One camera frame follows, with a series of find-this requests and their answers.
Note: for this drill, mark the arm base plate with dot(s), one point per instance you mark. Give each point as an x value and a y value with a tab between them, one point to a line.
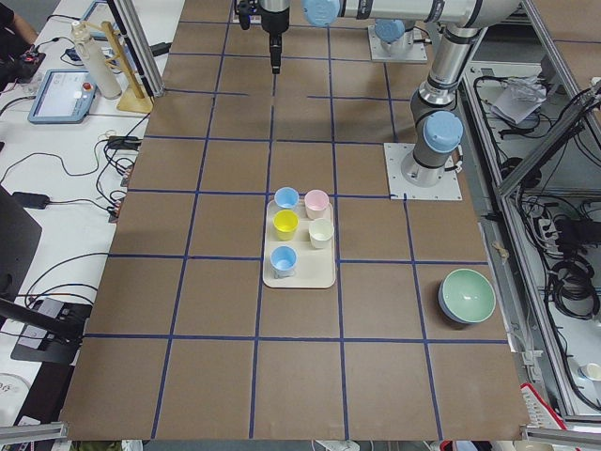
403	50
409	181

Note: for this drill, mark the pink plastic cup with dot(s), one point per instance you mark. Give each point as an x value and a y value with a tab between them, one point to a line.
316	204

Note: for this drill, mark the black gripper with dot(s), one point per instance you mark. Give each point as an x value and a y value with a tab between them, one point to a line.
273	20

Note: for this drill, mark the blue teach pendant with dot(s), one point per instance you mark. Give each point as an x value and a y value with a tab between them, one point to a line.
64	97

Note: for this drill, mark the wooden mug tree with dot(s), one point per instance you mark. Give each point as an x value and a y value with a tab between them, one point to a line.
133	98

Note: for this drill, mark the blue bowl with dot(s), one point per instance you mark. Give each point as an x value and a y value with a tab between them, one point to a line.
452	302

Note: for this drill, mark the beige water bottle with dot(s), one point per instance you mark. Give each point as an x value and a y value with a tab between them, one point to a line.
94	60

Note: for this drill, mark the cream plastic tray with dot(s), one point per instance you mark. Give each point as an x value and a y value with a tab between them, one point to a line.
315	267

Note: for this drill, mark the light blue plastic cup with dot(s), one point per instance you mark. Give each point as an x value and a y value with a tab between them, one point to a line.
283	261

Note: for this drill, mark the cream plastic cup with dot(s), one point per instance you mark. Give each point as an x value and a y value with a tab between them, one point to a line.
321	232

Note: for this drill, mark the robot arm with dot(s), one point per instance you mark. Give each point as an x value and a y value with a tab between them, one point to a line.
394	39
439	130

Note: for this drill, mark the yellow plastic cup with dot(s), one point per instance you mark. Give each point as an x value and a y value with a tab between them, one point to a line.
285	223

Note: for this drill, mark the black power adapter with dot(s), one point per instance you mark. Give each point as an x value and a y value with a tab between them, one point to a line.
32	200

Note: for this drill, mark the green bowl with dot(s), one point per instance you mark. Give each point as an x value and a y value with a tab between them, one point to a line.
478	291

